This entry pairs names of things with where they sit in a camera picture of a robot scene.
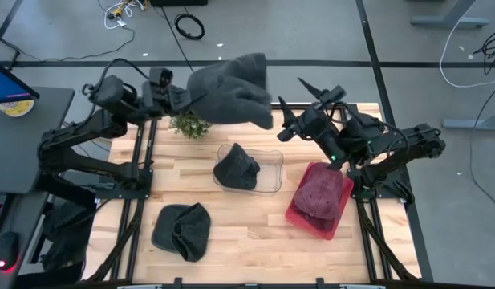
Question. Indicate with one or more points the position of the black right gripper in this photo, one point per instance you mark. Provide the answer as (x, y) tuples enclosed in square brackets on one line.
[(313, 122)]

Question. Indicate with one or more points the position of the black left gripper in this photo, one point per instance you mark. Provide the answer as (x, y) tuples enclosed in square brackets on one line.
[(161, 100)]

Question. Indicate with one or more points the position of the dark grey fabric hat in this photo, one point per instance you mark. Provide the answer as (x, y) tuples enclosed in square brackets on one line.
[(231, 92), (183, 233), (237, 170)]

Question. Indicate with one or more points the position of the maroon fabric hat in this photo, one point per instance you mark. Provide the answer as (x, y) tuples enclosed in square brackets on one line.
[(319, 192)]

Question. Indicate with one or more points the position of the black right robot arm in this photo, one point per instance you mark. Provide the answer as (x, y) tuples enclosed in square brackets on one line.
[(411, 140)]

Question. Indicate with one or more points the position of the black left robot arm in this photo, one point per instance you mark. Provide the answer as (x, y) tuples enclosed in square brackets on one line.
[(86, 128)]

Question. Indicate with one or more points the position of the small green potted plant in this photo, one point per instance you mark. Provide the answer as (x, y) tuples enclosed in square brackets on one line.
[(191, 126)]

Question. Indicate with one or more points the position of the clear plastic bin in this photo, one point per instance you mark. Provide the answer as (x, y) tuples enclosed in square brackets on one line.
[(271, 168)]

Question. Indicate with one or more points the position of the black box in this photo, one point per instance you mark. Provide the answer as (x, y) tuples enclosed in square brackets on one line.
[(179, 2)]

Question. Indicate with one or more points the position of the red translucent plastic bin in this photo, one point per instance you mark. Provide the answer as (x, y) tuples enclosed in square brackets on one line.
[(311, 230)]

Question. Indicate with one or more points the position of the grey table foot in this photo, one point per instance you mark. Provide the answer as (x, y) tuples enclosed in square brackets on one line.
[(471, 123), (443, 21)]

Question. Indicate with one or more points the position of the yellow labelled white canister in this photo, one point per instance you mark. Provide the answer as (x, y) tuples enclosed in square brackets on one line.
[(18, 109)]

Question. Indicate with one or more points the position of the grey computer desk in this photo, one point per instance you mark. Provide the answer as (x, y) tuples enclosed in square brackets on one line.
[(22, 152)]

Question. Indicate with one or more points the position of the black fabric bundle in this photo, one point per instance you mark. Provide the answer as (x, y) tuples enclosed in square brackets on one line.
[(66, 233)]

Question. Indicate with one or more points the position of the computer monitor lit screen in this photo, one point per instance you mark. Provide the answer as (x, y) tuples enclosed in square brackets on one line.
[(6, 86)]

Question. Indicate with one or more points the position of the black computer mouse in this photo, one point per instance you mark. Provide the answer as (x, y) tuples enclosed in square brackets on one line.
[(6, 249)]

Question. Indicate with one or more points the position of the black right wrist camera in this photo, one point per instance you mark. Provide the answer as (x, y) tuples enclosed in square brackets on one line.
[(333, 94)]

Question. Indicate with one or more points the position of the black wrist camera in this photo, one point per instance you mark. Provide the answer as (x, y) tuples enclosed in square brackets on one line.
[(161, 76), (333, 94)]

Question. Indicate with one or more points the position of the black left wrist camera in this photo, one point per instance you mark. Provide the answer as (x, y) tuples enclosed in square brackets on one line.
[(161, 76)]

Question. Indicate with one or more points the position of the black aluminium rig frame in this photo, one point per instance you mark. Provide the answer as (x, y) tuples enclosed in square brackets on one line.
[(152, 136)]

